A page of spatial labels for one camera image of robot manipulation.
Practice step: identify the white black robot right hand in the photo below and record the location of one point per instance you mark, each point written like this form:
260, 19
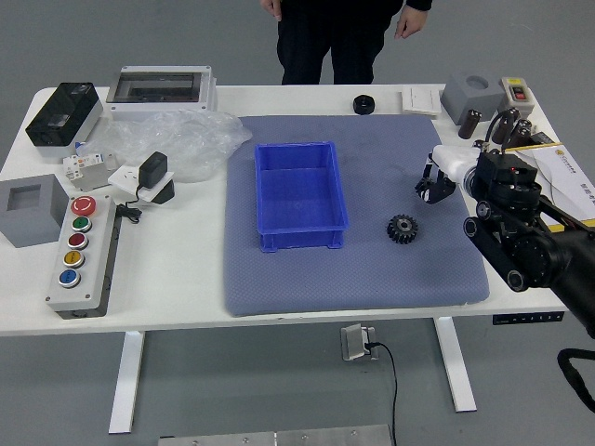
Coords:
453, 160

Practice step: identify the person's left hand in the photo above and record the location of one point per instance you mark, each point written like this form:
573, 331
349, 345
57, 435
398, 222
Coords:
411, 22

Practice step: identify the person's right hand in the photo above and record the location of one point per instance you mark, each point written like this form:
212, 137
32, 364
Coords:
272, 7

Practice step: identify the big black gear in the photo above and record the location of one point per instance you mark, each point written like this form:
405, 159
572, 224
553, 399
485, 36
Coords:
402, 228

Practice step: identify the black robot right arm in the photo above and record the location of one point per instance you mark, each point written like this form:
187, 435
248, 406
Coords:
534, 241

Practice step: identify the person's left forearm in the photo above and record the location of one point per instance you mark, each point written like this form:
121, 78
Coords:
418, 3

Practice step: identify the blue plastic box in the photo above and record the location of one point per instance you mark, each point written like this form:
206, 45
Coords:
302, 195

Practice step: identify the black box on white base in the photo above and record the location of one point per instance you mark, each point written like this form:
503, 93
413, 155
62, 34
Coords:
60, 116

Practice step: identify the grey block with round hole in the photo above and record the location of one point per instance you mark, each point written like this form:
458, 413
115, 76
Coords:
467, 100

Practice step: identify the person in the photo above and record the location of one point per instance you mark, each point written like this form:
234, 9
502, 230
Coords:
334, 42

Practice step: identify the small black flat module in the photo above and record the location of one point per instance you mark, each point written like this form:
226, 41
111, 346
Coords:
543, 138

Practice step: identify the black round knob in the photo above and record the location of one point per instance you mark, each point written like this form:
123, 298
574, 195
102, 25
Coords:
363, 104

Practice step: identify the yellow and white carton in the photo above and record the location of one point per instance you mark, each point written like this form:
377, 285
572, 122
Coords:
564, 172

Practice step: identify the grey-blue foam mat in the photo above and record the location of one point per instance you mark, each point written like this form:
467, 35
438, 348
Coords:
372, 279

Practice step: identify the clear plastic bag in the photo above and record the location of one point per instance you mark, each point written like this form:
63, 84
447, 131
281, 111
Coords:
186, 137

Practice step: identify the black table control panel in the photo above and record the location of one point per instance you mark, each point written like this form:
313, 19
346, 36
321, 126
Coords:
527, 318

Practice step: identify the black power adapter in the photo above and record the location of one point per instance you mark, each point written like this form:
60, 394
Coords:
152, 169

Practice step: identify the white table leg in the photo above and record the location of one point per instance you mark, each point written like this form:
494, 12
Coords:
125, 381
458, 371

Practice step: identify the white circuit breaker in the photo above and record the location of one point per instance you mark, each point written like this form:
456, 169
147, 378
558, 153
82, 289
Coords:
86, 169

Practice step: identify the grey block with square hole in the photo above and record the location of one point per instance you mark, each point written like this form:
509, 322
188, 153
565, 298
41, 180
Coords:
28, 223

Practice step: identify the grey metal plate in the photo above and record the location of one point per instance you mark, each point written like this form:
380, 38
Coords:
279, 436

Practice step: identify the grey five-button control station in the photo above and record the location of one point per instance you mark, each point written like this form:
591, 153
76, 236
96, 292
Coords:
74, 292

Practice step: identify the white wall switch panel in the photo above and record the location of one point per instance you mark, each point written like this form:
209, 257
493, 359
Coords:
420, 101

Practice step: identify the beige two-button switch box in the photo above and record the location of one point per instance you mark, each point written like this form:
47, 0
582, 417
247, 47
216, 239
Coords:
518, 95

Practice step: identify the grey enclosure with clear window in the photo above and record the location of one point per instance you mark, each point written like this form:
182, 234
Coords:
158, 100

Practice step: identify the white wall socket plate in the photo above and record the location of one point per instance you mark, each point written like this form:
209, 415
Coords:
123, 179

